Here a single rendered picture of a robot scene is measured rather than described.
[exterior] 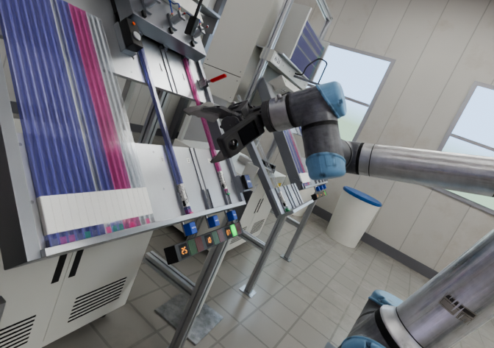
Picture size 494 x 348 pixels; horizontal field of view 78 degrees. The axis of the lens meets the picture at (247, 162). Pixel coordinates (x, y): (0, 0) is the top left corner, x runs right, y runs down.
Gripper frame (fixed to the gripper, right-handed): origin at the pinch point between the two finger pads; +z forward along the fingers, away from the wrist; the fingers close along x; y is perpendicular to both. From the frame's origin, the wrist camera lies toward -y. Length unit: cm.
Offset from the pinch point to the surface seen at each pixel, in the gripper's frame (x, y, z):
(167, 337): -82, -7, 57
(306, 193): -199, 233, 59
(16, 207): 11.5, -36.8, 6.9
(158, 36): 24.0, 25.3, 12.9
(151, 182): -3.0, -11.6, 8.6
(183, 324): -70, -7, 41
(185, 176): -9.8, 0.0, 8.8
